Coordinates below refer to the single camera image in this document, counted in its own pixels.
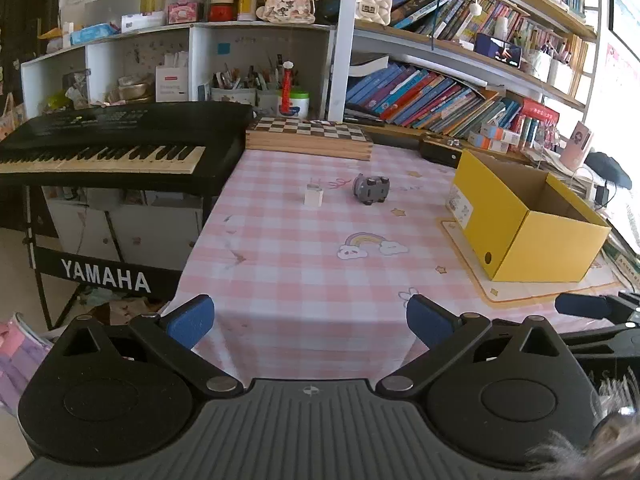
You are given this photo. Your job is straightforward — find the white pen holders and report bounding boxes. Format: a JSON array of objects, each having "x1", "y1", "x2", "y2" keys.
[{"x1": 520, "y1": 47, "x2": 574, "y2": 89}]

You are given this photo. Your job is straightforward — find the yellow cardboard box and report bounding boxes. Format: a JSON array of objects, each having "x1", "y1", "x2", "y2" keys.
[{"x1": 446, "y1": 149, "x2": 612, "y2": 283}]

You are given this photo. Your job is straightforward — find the row of books beside handbag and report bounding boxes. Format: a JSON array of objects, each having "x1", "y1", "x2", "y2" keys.
[{"x1": 390, "y1": 0, "x2": 531, "y2": 53}]

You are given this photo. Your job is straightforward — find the black cap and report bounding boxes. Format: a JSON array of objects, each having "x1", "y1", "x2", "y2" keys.
[{"x1": 584, "y1": 151, "x2": 634, "y2": 187}]

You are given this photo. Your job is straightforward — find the wooden bookshelf with white frame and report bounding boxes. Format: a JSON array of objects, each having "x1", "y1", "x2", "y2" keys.
[{"x1": 327, "y1": 0, "x2": 603, "y2": 166}]

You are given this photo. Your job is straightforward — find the purple and pink bag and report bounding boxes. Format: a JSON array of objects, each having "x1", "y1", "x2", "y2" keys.
[{"x1": 0, "y1": 312, "x2": 54, "y2": 412}]

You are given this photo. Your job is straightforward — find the white cabinet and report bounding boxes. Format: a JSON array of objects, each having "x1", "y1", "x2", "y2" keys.
[{"x1": 47, "y1": 195, "x2": 206, "y2": 262}]

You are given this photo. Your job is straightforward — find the long row of leaning books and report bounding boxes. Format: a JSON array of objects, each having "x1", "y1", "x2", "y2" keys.
[{"x1": 345, "y1": 62, "x2": 523, "y2": 137}]

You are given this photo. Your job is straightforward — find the dark wooden box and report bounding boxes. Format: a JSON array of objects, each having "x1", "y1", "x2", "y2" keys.
[{"x1": 419, "y1": 132, "x2": 464, "y2": 169}]

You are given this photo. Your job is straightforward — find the phone with lit screen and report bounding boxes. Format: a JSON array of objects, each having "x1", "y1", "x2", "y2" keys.
[{"x1": 474, "y1": 33, "x2": 524, "y2": 69}]

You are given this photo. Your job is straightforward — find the white jar with green lid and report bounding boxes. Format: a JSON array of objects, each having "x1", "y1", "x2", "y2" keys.
[{"x1": 277, "y1": 91, "x2": 311, "y2": 119}]

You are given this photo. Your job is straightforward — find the blue tissue pack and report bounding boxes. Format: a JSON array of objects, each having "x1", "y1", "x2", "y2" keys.
[{"x1": 70, "y1": 24, "x2": 121, "y2": 46}]

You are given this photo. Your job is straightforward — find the black keyboard stand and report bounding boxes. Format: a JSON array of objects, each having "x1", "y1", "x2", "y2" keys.
[{"x1": 22, "y1": 185, "x2": 212, "y2": 332}]

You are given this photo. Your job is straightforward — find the black electronic keyboard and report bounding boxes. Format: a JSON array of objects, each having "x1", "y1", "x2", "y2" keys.
[{"x1": 0, "y1": 102, "x2": 255, "y2": 197}]

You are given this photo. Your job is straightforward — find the grey toy car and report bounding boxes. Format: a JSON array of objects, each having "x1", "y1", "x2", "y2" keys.
[{"x1": 352, "y1": 173, "x2": 391, "y2": 206}]

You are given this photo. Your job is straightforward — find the pink tin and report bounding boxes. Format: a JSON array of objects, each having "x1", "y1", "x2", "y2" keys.
[{"x1": 167, "y1": 2, "x2": 204, "y2": 26}]

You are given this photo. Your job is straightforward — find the white cubby shelf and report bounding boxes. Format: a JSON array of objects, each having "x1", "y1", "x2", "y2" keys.
[{"x1": 20, "y1": 21, "x2": 335, "y2": 121}]

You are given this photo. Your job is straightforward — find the wooden chessboard box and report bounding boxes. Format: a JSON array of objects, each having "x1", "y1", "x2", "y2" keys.
[{"x1": 246, "y1": 116, "x2": 374, "y2": 161}]

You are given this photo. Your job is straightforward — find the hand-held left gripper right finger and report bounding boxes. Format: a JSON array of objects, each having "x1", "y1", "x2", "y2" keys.
[{"x1": 375, "y1": 294, "x2": 574, "y2": 400}]

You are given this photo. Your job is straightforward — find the white box with red label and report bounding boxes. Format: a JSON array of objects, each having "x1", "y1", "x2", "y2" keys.
[{"x1": 155, "y1": 65, "x2": 190, "y2": 103}]

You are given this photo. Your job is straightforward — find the cup of pens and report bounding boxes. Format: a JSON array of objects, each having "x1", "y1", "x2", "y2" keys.
[{"x1": 211, "y1": 62, "x2": 282, "y2": 111}]

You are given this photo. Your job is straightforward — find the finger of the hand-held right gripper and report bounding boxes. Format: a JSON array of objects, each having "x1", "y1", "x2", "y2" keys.
[{"x1": 555, "y1": 292, "x2": 640, "y2": 324}]

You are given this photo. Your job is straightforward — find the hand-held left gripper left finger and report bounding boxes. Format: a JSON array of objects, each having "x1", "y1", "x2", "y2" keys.
[{"x1": 47, "y1": 294, "x2": 246, "y2": 401}]

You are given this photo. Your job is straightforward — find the orange and white small boxes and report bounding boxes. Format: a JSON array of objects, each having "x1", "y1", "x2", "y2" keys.
[{"x1": 470, "y1": 122, "x2": 521, "y2": 154}]

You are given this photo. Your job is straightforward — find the pink checked tablecloth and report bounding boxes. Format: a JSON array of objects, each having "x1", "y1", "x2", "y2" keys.
[{"x1": 165, "y1": 142, "x2": 637, "y2": 382}]

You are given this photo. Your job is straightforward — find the red and white tube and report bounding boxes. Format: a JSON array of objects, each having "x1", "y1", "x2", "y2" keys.
[{"x1": 281, "y1": 61, "x2": 296, "y2": 116}]

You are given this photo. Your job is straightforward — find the red flat box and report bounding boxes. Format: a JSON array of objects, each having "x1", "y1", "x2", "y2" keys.
[{"x1": 520, "y1": 99, "x2": 560, "y2": 121}]

